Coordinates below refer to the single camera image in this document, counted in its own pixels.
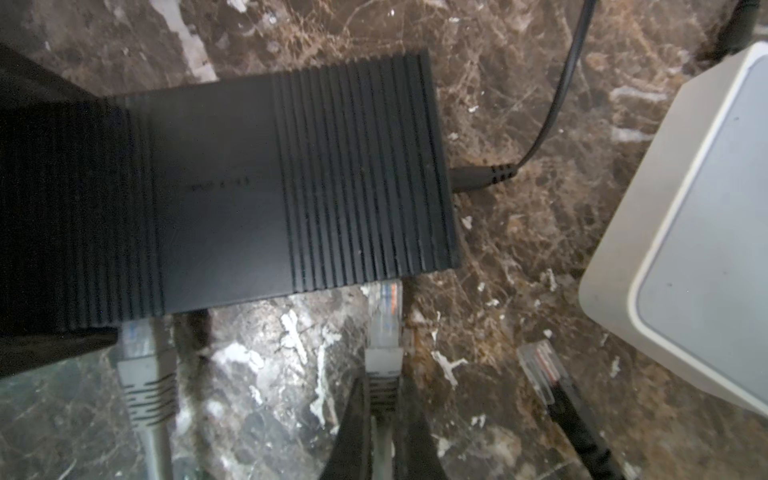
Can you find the black network switch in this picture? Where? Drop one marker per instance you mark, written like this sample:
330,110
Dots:
194,197

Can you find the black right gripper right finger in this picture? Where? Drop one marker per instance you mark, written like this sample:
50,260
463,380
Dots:
416,455

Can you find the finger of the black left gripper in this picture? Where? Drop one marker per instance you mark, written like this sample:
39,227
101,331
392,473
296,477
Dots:
20,354
24,83

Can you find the white rectangular box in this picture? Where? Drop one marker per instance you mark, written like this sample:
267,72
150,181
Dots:
681,271

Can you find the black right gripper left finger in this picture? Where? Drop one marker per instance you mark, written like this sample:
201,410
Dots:
350,457

